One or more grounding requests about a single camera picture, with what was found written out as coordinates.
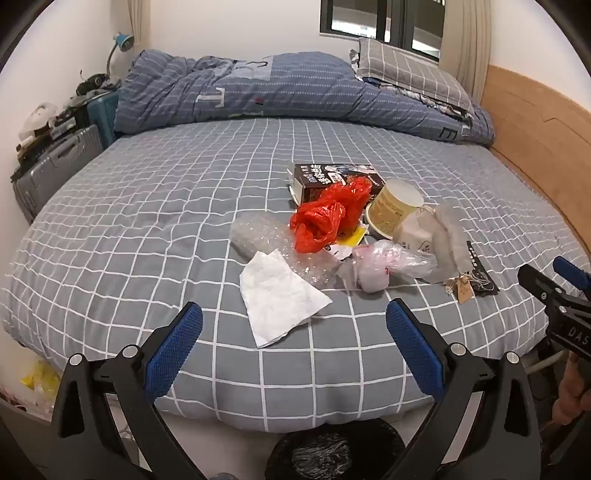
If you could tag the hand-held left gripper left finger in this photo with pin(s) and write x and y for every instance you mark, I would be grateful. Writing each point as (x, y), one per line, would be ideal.
(175, 350)

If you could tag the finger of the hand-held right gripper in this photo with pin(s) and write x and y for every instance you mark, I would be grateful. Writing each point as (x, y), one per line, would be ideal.
(540, 286)
(572, 274)

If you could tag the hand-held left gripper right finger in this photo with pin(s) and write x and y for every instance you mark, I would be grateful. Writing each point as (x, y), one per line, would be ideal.
(413, 346)

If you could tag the black packet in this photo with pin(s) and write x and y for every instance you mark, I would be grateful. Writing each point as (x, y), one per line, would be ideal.
(482, 272)

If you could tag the brown paper tag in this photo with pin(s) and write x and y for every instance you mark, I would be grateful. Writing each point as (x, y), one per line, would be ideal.
(464, 290)

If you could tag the clear plastic bag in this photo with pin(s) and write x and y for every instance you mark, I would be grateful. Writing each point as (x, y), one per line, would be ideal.
(383, 265)

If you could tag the translucent white bag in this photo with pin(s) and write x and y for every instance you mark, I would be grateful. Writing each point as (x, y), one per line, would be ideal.
(455, 235)

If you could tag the white tissue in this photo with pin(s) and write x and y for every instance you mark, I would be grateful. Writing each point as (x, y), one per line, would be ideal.
(277, 300)

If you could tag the yellow snack packet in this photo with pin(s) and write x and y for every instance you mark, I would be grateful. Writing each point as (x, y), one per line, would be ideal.
(353, 237)

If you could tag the yellow paper cup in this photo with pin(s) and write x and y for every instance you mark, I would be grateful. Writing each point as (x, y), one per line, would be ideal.
(392, 207)

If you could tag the black trash bin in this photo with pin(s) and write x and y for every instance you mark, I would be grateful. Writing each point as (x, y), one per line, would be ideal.
(323, 454)

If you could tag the clear bubble wrap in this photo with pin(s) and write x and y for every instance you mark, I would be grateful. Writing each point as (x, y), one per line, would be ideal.
(258, 233)

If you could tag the red plastic bag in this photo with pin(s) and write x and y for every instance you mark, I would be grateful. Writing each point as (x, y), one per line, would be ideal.
(318, 221)

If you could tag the brown cookie box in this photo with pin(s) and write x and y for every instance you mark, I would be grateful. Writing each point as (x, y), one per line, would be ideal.
(318, 177)

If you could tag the person's right hand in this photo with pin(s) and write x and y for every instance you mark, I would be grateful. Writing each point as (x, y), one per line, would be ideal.
(572, 387)

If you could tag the bed with grey checked sheet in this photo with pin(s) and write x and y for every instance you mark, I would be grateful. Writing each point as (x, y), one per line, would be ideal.
(138, 230)

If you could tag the yellow plastic bag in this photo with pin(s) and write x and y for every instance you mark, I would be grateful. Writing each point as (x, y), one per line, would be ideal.
(39, 383)

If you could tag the wooden headboard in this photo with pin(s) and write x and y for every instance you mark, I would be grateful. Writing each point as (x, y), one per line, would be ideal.
(531, 115)

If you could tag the printed cloth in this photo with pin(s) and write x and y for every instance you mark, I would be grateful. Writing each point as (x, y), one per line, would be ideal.
(450, 108)

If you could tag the grey suitcase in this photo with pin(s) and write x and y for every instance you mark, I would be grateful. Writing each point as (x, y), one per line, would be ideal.
(60, 161)

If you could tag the teal suitcase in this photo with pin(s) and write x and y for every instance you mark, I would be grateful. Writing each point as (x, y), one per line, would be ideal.
(104, 115)

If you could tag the grey checked pillow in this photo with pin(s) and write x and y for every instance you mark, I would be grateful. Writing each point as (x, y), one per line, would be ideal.
(406, 69)

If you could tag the beige curtain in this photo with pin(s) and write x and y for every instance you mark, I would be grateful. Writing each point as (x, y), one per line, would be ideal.
(138, 18)
(466, 41)

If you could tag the blue striped quilt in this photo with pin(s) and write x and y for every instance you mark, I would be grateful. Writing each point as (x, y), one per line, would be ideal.
(277, 87)

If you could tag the blue desk lamp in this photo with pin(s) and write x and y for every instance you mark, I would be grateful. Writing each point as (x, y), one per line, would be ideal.
(122, 41)

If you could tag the dark framed window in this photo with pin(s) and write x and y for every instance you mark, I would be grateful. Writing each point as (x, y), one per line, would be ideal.
(369, 18)

